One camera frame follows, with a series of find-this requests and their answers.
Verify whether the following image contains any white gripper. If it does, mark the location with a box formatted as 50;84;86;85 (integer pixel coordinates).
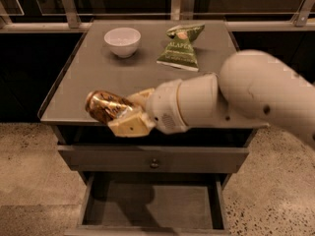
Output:
107;80;188;138

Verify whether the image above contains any orange soda can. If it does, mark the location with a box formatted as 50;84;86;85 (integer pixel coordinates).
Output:
85;90;134;124

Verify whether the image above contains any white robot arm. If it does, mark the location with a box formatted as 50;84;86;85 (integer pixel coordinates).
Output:
108;50;315;148

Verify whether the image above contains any top drawer with knob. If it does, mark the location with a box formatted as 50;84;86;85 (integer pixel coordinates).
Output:
58;145;249;173

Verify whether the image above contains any grey drawer cabinet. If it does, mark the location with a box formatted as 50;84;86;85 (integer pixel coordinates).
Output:
36;19;269;236

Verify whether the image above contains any open middle drawer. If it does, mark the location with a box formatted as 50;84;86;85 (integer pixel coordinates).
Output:
64;172;231;236

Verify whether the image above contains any green chip bag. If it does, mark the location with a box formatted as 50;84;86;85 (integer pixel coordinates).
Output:
157;24;205;72

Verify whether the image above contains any white bowl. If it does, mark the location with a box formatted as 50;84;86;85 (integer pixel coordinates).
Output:
104;28;141;58

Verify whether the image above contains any metal railing with glass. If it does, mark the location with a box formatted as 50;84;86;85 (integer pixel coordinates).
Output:
0;0;315;32

